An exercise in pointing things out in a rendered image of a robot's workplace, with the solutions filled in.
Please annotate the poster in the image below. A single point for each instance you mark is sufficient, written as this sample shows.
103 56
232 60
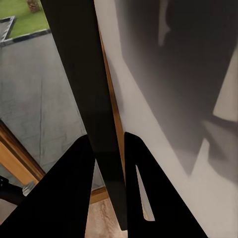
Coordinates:
75 29

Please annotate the door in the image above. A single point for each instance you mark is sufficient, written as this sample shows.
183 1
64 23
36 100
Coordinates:
39 116

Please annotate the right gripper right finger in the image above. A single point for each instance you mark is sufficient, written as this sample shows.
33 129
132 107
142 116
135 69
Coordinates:
173 219

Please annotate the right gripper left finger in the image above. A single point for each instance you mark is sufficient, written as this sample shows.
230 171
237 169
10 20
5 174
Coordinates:
58 205

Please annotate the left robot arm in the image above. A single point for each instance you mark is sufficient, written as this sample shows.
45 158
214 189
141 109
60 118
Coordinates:
14 194

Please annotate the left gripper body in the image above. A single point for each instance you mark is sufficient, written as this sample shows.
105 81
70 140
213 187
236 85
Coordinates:
16 196

